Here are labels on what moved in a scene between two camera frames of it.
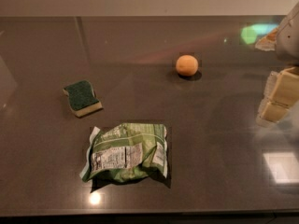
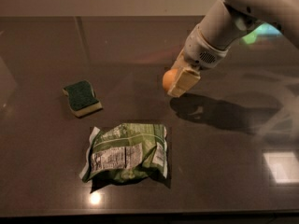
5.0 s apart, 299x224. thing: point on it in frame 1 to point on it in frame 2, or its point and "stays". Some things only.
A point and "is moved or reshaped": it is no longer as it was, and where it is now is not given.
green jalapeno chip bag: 126,152 stays
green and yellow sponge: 82,98 stays
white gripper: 289,39 to 200,54
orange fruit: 187,65 is moved or reshaped
